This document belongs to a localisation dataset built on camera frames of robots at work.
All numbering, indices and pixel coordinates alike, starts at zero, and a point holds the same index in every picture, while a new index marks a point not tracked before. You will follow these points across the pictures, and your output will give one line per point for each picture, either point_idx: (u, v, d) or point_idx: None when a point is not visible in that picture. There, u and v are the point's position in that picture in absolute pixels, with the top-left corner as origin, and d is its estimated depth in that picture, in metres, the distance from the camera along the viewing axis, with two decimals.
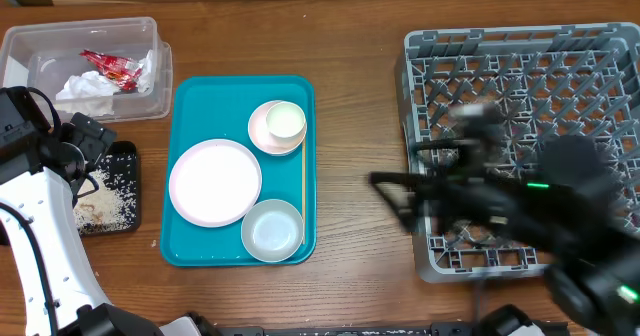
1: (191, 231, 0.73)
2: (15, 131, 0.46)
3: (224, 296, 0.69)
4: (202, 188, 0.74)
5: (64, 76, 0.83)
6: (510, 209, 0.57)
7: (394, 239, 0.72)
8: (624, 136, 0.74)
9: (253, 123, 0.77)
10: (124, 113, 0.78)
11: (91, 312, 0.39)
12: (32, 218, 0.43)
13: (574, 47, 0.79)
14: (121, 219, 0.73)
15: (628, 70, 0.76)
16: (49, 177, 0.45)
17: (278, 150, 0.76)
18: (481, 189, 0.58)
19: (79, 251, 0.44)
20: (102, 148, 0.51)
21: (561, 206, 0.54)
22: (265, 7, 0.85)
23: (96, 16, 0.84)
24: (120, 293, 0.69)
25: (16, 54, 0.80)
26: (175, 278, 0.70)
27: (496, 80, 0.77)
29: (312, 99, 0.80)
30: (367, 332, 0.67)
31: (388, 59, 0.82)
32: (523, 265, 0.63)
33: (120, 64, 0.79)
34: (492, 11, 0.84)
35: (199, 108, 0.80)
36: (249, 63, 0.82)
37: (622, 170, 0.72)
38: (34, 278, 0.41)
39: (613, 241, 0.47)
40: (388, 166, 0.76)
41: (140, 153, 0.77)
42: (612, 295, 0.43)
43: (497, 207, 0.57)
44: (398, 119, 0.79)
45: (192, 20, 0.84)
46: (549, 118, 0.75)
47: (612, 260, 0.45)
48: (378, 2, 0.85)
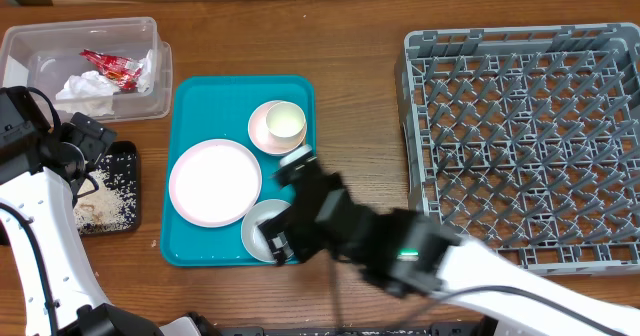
1: (191, 231, 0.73)
2: (14, 130, 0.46)
3: (224, 296, 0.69)
4: (202, 189, 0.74)
5: (63, 76, 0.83)
6: (325, 222, 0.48)
7: None
8: (624, 136, 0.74)
9: (253, 123, 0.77)
10: (123, 113, 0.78)
11: (91, 312, 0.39)
12: (32, 218, 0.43)
13: (574, 47, 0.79)
14: (121, 219, 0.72)
15: (628, 70, 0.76)
16: (50, 177, 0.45)
17: (278, 149, 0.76)
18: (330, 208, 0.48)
19: (80, 251, 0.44)
20: (102, 148, 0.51)
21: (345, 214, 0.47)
22: (265, 7, 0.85)
23: (95, 15, 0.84)
24: (120, 293, 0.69)
25: (16, 54, 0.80)
26: (175, 278, 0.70)
27: (496, 81, 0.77)
29: (312, 99, 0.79)
30: (367, 332, 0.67)
31: (388, 59, 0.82)
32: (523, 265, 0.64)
33: (120, 64, 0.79)
34: (492, 11, 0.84)
35: (199, 108, 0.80)
36: (249, 63, 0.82)
37: (622, 170, 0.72)
38: (34, 278, 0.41)
39: (397, 229, 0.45)
40: (389, 166, 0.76)
41: (140, 153, 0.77)
42: (401, 261, 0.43)
43: (335, 226, 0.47)
44: (398, 119, 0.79)
45: (192, 20, 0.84)
46: (549, 118, 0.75)
47: (401, 241, 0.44)
48: (378, 2, 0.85)
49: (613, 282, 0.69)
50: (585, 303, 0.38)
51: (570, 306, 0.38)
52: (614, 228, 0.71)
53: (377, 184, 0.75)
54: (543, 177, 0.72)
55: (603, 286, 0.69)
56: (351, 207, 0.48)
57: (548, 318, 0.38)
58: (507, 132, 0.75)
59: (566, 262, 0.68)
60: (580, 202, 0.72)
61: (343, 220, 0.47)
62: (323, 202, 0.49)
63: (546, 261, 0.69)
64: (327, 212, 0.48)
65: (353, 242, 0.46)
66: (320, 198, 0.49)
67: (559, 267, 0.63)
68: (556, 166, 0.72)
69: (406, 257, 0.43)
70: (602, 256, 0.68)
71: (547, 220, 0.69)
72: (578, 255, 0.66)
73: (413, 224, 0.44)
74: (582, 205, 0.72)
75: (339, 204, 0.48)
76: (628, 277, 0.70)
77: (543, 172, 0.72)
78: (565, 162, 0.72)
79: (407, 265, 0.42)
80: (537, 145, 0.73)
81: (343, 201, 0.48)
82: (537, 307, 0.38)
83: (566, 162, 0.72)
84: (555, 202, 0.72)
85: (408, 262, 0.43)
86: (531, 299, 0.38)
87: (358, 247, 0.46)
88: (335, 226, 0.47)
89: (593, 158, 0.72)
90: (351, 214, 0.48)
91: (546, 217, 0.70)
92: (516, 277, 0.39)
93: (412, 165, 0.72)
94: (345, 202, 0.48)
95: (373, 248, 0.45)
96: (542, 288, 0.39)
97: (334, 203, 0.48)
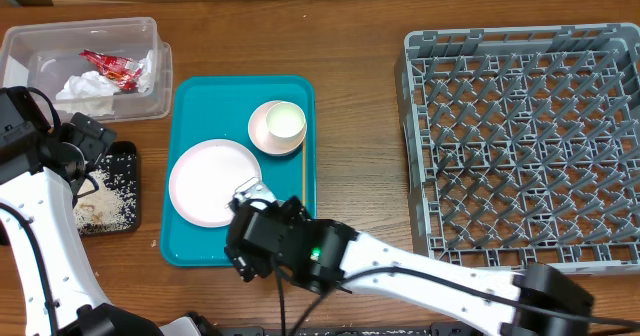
1: (191, 231, 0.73)
2: (14, 131, 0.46)
3: (224, 296, 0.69)
4: (202, 189, 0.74)
5: (64, 76, 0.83)
6: (253, 237, 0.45)
7: (394, 240, 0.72)
8: (624, 136, 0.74)
9: (253, 124, 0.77)
10: (123, 113, 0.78)
11: (91, 312, 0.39)
12: (32, 218, 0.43)
13: (574, 47, 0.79)
14: (121, 219, 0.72)
15: (628, 70, 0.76)
16: (49, 177, 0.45)
17: (279, 149, 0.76)
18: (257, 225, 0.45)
19: (80, 251, 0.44)
20: (102, 148, 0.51)
21: (274, 230, 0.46)
22: (265, 7, 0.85)
23: (95, 16, 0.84)
24: (120, 293, 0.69)
25: (16, 54, 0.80)
26: (175, 278, 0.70)
27: (496, 81, 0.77)
29: (312, 99, 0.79)
30: (367, 332, 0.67)
31: (388, 59, 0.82)
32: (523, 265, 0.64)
33: (120, 64, 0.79)
34: (492, 11, 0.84)
35: (199, 108, 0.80)
36: (249, 63, 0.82)
37: (622, 170, 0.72)
38: (34, 278, 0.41)
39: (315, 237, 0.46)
40: (389, 166, 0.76)
41: (140, 153, 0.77)
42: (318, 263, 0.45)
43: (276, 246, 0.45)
44: (398, 119, 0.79)
45: (192, 20, 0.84)
46: (548, 118, 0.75)
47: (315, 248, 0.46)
48: (378, 2, 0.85)
49: (613, 282, 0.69)
50: (457, 274, 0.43)
51: (457, 278, 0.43)
52: (614, 228, 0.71)
53: (378, 184, 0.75)
54: (543, 177, 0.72)
55: (603, 286, 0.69)
56: (275, 224, 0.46)
57: (430, 291, 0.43)
58: (507, 132, 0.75)
59: (566, 262, 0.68)
60: (580, 203, 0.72)
61: (269, 238, 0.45)
62: (244, 222, 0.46)
63: (546, 261, 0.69)
64: (253, 234, 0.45)
65: (279, 252, 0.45)
66: (243, 219, 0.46)
67: (559, 267, 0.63)
68: (556, 166, 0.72)
69: (317, 257, 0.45)
70: (602, 256, 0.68)
71: (547, 220, 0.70)
72: (578, 255, 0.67)
73: (331, 230, 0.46)
74: (582, 205, 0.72)
75: (265, 223, 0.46)
76: (628, 277, 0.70)
77: (543, 172, 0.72)
78: (565, 162, 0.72)
79: (323, 264, 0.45)
80: (537, 145, 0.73)
81: (264, 219, 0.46)
82: (415, 283, 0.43)
83: (566, 162, 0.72)
84: (555, 202, 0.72)
85: (326, 261, 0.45)
86: (408, 273, 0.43)
87: (288, 259, 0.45)
88: (265, 244, 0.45)
89: (593, 158, 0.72)
90: (275, 232, 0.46)
91: (546, 217, 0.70)
92: (403, 258, 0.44)
93: (412, 165, 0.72)
94: (269, 220, 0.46)
95: (297, 256, 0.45)
96: (416, 264, 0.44)
97: (256, 223, 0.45)
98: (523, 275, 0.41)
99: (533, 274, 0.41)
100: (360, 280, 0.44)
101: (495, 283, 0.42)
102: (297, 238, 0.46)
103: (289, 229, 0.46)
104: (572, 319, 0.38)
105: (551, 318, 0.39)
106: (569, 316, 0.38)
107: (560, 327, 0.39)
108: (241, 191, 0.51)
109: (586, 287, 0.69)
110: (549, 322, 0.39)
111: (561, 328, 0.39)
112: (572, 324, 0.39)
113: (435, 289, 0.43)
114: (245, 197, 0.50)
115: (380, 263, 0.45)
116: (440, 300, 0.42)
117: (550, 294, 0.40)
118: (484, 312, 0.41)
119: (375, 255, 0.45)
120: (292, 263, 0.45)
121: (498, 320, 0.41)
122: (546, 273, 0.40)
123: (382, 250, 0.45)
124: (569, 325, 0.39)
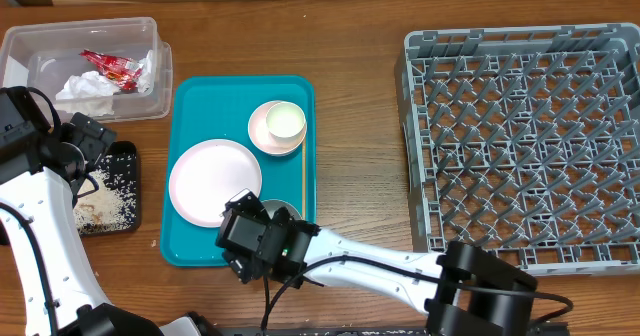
1: (191, 232, 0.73)
2: (14, 131, 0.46)
3: (224, 296, 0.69)
4: (201, 189, 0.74)
5: (64, 76, 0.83)
6: (233, 236, 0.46)
7: (394, 240, 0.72)
8: (624, 137, 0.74)
9: (253, 123, 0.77)
10: (123, 113, 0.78)
11: (91, 312, 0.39)
12: (32, 218, 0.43)
13: (574, 47, 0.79)
14: (121, 219, 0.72)
15: (628, 70, 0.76)
16: (49, 177, 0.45)
17: (278, 150, 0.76)
18: (239, 224, 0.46)
19: (79, 251, 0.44)
20: (102, 148, 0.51)
21: (255, 230, 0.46)
22: (265, 7, 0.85)
23: (95, 15, 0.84)
24: (120, 293, 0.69)
25: (16, 54, 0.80)
26: (175, 278, 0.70)
27: (496, 81, 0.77)
29: (312, 99, 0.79)
30: (367, 332, 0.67)
31: (388, 59, 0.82)
32: (523, 265, 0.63)
33: (120, 64, 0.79)
34: (492, 11, 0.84)
35: (199, 108, 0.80)
36: (249, 64, 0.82)
37: (622, 170, 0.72)
38: (34, 278, 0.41)
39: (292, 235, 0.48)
40: (388, 166, 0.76)
41: (140, 153, 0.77)
42: (292, 259, 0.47)
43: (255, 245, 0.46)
44: (398, 119, 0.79)
45: (192, 20, 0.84)
46: (549, 118, 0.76)
47: (290, 245, 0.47)
48: (378, 2, 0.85)
49: (613, 282, 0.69)
50: (394, 257, 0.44)
51: (393, 261, 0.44)
52: (614, 228, 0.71)
53: (377, 185, 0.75)
54: (543, 177, 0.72)
55: (603, 285, 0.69)
56: (256, 223, 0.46)
57: (372, 275, 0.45)
58: (507, 132, 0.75)
59: (566, 262, 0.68)
60: (580, 203, 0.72)
61: (249, 237, 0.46)
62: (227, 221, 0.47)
63: (546, 261, 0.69)
64: (234, 234, 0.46)
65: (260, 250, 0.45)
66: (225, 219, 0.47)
67: (559, 267, 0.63)
68: (556, 166, 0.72)
69: (287, 254, 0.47)
70: (602, 256, 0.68)
71: (547, 220, 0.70)
72: (578, 255, 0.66)
73: (304, 229, 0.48)
74: (582, 205, 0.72)
75: (246, 223, 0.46)
76: (628, 277, 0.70)
77: (543, 172, 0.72)
78: (565, 162, 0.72)
79: (293, 259, 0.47)
80: (537, 145, 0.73)
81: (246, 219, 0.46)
82: (362, 268, 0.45)
83: (566, 162, 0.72)
84: (555, 202, 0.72)
85: (297, 257, 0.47)
86: (356, 261, 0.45)
87: (267, 255, 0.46)
88: (245, 244, 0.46)
89: (593, 158, 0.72)
90: (256, 230, 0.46)
91: (546, 217, 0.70)
92: (353, 247, 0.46)
93: (411, 165, 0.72)
94: (250, 219, 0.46)
95: (275, 252, 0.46)
96: (364, 252, 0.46)
97: (238, 223, 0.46)
98: (448, 254, 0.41)
99: (460, 253, 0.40)
100: (314, 269, 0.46)
101: (425, 263, 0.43)
102: (277, 236, 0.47)
103: (271, 228, 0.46)
104: (516, 294, 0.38)
105: (497, 296, 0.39)
106: (513, 291, 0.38)
107: (504, 305, 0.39)
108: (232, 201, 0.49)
109: (586, 287, 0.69)
110: (494, 302, 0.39)
111: (505, 306, 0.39)
112: (515, 300, 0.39)
113: (375, 272, 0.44)
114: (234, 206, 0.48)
115: (333, 253, 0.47)
116: (379, 282, 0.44)
117: (478, 271, 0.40)
118: (416, 292, 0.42)
119: (330, 246, 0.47)
120: (270, 259, 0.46)
121: (426, 296, 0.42)
122: (471, 251, 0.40)
123: (336, 242, 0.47)
124: (513, 303, 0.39)
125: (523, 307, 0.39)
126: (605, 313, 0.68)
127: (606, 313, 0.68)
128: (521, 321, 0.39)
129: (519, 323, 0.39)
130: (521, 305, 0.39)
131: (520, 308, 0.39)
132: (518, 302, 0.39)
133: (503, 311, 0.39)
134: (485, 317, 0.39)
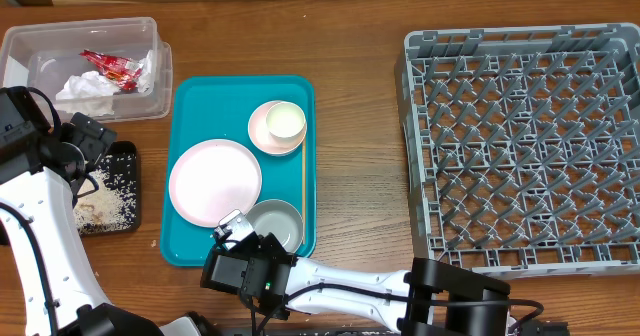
1: (191, 231, 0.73)
2: (15, 131, 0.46)
3: (224, 296, 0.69)
4: (201, 189, 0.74)
5: (64, 76, 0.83)
6: (216, 273, 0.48)
7: (394, 239, 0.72)
8: (624, 136, 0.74)
9: (253, 124, 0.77)
10: (123, 113, 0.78)
11: (91, 312, 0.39)
12: (32, 218, 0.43)
13: (574, 47, 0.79)
14: (121, 219, 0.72)
15: (628, 70, 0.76)
16: (49, 177, 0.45)
17: (279, 150, 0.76)
18: (221, 262, 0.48)
19: (79, 251, 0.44)
20: (102, 148, 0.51)
21: (236, 266, 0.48)
22: (265, 7, 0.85)
23: (95, 15, 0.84)
24: (120, 292, 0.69)
25: (16, 54, 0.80)
26: (175, 278, 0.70)
27: (496, 81, 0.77)
29: (312, 100, 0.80)
30: (367, 331, 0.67)
31: (388, 59, 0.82)
32: (523, 265, 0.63)
33: (120, 64, 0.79)
34: (492, 11, 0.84)
35: (200, 107, 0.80)
36: (249, 64, 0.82)
37: (622, 170, 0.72)
38: (34, 279, 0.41)
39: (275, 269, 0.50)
40: (388, 166, 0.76)
41: (140, 153, 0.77)
42: (275, 290, 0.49)
43: (238, 281, 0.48)
44: (398, 119, 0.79)
45: (192, 20, 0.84)
46: (548, 118, 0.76)
47: (274, 278, 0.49)
48: (378, 2, 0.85)
49: (613, 282, 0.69)
50: (366, 280, 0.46)
51: (366, 284, 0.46)
52: (614, 228, 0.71)
53: (377, 184, 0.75)
54: (542, 177, 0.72)
55: (603, 286, 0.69)
56: (237, 260, 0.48)
57: (348, 300, 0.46)
58: (507, 132, 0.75)
59: (566, 262, 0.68)
60: (580, 203, 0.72)
61: (233, 273, 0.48)
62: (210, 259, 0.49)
63: (546, 261, 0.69)
64: (217, 272, 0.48)
65: (243, 285, 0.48)
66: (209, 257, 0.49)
67: (559, 267, 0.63)
68: (556, 166, 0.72)
69: (271, 287, 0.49)
70: (602, 256, 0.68)
71: (547, 220, 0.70)
72: (578, 255, 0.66)
73: (284, 261, 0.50)
74: (582, 205, 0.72)
75: (227, 261, 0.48)
76: (627, 277, 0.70)
77: (543, 171, 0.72)
78: (565, 162, 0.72)
79: (276, 292, 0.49)
80: (537, 145, 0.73)
81: (227, 257, 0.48)
82: (338, 294, 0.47)
83: (566, 162, 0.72)
84: (555, 202, 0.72)
85: (281, 289, 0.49)
86: (332, 288, 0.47)
87: (250, 290, 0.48)
88: (230, 280, 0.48)
89: (593, 158, 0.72)
90: (239, 267, 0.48)
91: (546, 217, 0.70)
92: (329, 274, 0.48)
93: (411, 165, 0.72)
94: (232, 256, 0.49)
95: (259, 286, 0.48)
96: (340, 278, 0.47)
97: (219, 262, 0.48)
98: (414, 270, 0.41)
99: (427, 269, 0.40)
100: (294, 299, 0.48)
101: (394, 282, 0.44)
102: (260, 268, 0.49)
103: (252, 262, 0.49)
104: (490, 303, 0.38)
105: (471, 308, 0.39)
106: (486, 301, 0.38)
107: (480, 315, 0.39)
108: (222, 225, 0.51)
109: (586, 287, 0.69)
110: (470, 313, 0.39)
111: (481, 315, 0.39)
112: (491, 308, 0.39)
113: (350, 297, 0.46)
114: (224, 231, 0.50)
115: (311, 281, 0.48)
116: (354, 306, 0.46)
117: (446, 286, 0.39)
118: (389, 312, 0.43)
119: (307, 275, 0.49)
120: (255, 293, 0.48)
121: (397, 316, 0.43)
122: (435, 266, 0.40)
123: (313, 270, 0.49)
124: (489, 311, 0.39)
125: (499, 313, 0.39)
126: (605, 313, 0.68)
127: (606, 314, 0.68)
128: (499, 328, 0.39)
129: (498, 330, 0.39)
130: (497, 312, 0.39)
131: (496, 315, 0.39)
132: (493, 310, 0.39)
133: (480, 321, 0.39)
134: (463, 330, 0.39)
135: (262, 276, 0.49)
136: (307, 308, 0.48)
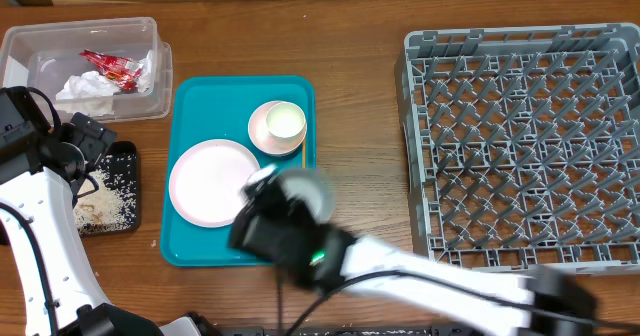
1: (191, 231, 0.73)
2: (15, 130, 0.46)
3: (224, 296, 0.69)
4: (202, 189, 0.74)
5: (64, 76, 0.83)
6: (249, 239, 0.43)
7: (394, 239, 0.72)
8: (624, 136, 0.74)
9: (253, 124, 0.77)
10: (123, 113, 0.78)
11: (92, 312, 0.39)
12: (32, 218, 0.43)
13: (574, 47, 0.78)
14: (121, 219, 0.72)
15: (628, 70, 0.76)
16: (49, 177, 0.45)
17: (278, 150, 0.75)
18: (252, 227, 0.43)
19: (79, 251, 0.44)
20: (102, 148, 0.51)
21: (270, 233, 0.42)
22: (264, 7, 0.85)
23: (95, 15, 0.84)
24: (120, 293, 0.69)
25: (16, 54, 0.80)
26: (176, 278, 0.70)
27: (496, 81, 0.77)
29: (312, 99, 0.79)
30: (367, 332, 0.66)
31: (388, 59, 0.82)
32: (524, 265, 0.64)
33: (120, 64, 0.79)
34: (492, 11, 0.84)
35: (200, 107, 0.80)
36: (249, 64, 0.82)
37: (622, 170, 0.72)
38: (34, 279, 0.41)
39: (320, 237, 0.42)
40: (388, 166, 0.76)
41: (140, 153, 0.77)
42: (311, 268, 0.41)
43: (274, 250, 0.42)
44: (398, 119, 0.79)
45: (192, 20, 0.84)
46: (548, 118, 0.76)
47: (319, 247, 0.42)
48: (378, 2, 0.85)
49: (613, 282, 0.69)
50: (463, 278, 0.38)
51: (463, 282, 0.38)
52: (614, 228, 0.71)
53: (378, 184, 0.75)
54: (542, 177, 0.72)
55: (604, 286, 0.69)
56: (273, 226, 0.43)
57: (432, 296, 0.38)
58: (507, 132, 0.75)
59: (566, 262, 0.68)
60: (580, 203, 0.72)
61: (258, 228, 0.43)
62: (243, 225, 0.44)
63: (546, 261, 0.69)
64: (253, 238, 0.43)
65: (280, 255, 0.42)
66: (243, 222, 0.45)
67: (558, 267, 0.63)
68: (556, 166, 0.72)
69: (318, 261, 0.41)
70: (602, 256, 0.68)
71: (547, 220, 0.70)
72: (578, 255, 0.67)
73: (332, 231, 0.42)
74: (582, 205, 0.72)
75: (262, 227, 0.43)
76: (628, 277, 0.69)
77: (543, 171, 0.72)
78: (565, 162, 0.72)
79: (326, 266, 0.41)
80: (537, 145, 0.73)
81: (261, 221, 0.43)
82: (415, 287, 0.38)
83: (566, 162, 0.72)
84: (555, 202, 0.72)
85: (330, 262, 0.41)
86: (410, 278, 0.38)
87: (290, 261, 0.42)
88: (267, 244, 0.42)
89: (593, 158, 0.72)
90: (277, 234, 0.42)
91: (546, 217, 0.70)
92: (407, 262, 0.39)
93: (411, 165, 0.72)
94: (267, 221, 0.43)
95: (300, 257, 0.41)
96: (419, 268, 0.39)
97: (253, 227, 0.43)
98: (529, 275, 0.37)
99: (543, 276, 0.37)
100: (361, 282, 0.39)
101: (501, 288, 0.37)
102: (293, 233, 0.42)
103: (290, 230, 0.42)
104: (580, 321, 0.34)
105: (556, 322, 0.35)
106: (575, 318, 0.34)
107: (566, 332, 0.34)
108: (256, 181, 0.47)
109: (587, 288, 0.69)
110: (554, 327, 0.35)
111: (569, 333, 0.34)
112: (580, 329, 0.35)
113: (435, 294, 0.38)
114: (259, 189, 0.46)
115: (381, 266, 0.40)
116: (443, 305, 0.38)
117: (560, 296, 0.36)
118: (496, 319, 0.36)
119: (375, 258, 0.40)
120: (295, 266, 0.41)
121: (509, 326, 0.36)
122: (553, 275, 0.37)
123: (382, 254, 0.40)
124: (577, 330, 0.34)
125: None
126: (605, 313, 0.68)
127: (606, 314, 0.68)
128: None
129: None
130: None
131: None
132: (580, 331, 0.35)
133: None
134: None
135: (297, 243, 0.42)
136: (369, 293, 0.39)
